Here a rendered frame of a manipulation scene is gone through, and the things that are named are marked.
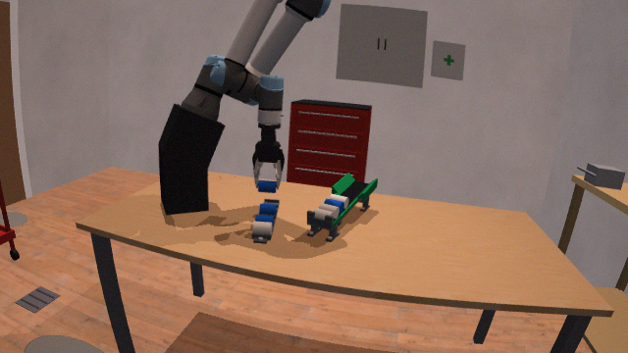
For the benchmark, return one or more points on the black flat bar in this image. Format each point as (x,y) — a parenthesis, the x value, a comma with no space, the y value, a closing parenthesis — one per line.
(319,222)

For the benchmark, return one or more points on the white short plastic bar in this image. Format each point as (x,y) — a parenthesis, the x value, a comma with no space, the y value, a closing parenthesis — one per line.
(340,198)
(262,227)

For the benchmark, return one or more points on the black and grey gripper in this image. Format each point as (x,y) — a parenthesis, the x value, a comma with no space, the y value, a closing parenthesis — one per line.
(268,153)

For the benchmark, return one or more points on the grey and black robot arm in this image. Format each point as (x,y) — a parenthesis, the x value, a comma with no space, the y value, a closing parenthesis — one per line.
(232,74)

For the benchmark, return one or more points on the blue plastic bar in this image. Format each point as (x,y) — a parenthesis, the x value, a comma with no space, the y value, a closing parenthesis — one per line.
(335,203)
(261,218)
(267,186)
(268,209)

